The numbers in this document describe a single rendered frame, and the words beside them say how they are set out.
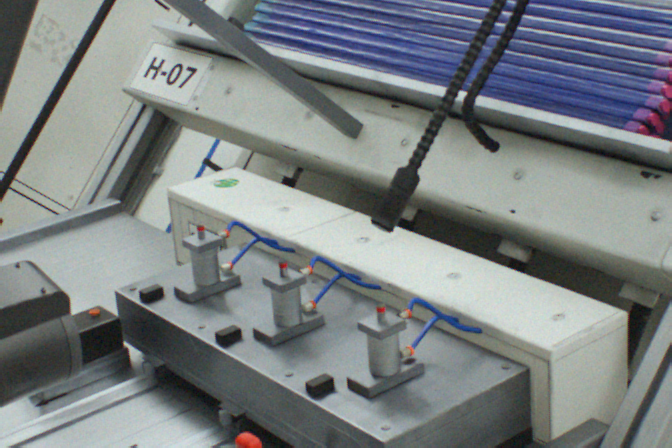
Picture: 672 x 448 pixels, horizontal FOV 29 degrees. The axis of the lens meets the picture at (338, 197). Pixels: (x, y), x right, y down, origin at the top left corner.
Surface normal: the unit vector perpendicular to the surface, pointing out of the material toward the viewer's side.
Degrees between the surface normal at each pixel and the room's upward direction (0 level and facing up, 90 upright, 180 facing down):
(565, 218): 90
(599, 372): 90
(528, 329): 42
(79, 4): 90
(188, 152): 90
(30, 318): 99
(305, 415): 133
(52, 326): 65
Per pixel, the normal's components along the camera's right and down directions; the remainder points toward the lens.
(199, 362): -0.77, 0.28
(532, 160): -0.62, -0.43
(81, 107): 0.63, 0.23
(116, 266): -0.07, -0.93
